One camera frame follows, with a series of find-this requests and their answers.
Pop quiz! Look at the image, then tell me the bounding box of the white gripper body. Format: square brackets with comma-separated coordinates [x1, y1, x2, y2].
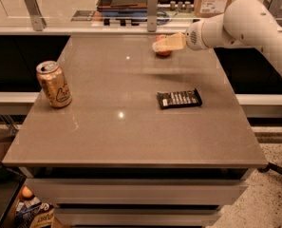
[185, 21, 207, 50]

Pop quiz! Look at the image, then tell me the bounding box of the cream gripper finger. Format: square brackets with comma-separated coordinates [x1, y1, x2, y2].
[152, 32, 186, 52]

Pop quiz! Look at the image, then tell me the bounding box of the red apple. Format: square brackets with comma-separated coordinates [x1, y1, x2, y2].
[156, 34, 172, 57]

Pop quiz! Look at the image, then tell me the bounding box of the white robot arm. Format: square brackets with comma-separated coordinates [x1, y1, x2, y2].
[153, 0, 282, 228]

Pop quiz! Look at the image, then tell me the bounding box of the orange soda can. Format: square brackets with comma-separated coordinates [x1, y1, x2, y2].
[36, 61, 72, 108]

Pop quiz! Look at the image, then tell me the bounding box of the upper grey drawer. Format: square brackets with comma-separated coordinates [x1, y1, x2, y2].
[26, 179, 247, 205]

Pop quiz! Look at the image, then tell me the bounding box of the grey drawer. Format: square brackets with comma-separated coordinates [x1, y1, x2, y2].
[26, 179, 247, 205]
[56, 209, 220, 227]

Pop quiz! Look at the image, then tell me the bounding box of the lower grey drawer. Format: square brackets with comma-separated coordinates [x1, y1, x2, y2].
[56, 209, 220, 227]

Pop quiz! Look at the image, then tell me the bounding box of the small orange fruit in bin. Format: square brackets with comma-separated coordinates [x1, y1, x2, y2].
[22, 186, 34, 200]

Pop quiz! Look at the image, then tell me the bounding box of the dark bin at left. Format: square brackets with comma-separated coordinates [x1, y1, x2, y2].
[0, 162, 25, 227]

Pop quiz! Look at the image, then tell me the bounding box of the snack bag in bin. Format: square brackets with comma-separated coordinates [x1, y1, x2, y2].
[13, 198, 54, 228]

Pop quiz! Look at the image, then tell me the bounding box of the middle metal glass bracket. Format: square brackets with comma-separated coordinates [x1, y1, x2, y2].
[147, 0, 158, 32]

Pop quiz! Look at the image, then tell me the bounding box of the left metal glass bracket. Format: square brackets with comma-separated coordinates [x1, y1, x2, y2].
[24, 0, 47, 31]

